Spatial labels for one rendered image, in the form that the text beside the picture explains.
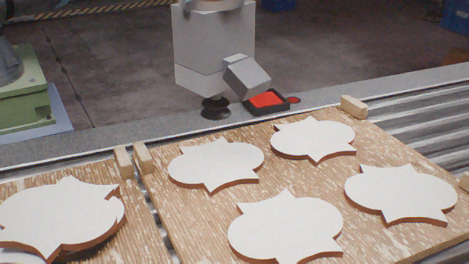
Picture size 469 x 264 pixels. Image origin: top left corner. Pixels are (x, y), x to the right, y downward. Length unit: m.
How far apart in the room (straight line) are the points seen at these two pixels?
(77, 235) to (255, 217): 0.21
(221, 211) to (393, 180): 0.24
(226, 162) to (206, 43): 0.20
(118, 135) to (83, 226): 0.30
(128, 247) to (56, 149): 0.30
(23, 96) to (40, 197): 0.39
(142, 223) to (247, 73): 0.23
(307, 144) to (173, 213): 0.24
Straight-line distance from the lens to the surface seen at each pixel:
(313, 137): 0.71
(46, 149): 0.80
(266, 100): 0.87
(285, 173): 0.64
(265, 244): 0.51
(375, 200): 0.60
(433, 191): 0.64
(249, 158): 0.65
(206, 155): 0.66
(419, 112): 0.92
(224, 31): 0.53
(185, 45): 0.54
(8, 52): 0.97
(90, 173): 0.67
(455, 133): 0.86
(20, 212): 0.57
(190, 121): 0.82
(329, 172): 0.65
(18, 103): 0.95
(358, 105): 0.80
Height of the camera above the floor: 1.30
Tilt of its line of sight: 29 degrees down
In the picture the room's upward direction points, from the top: straight up
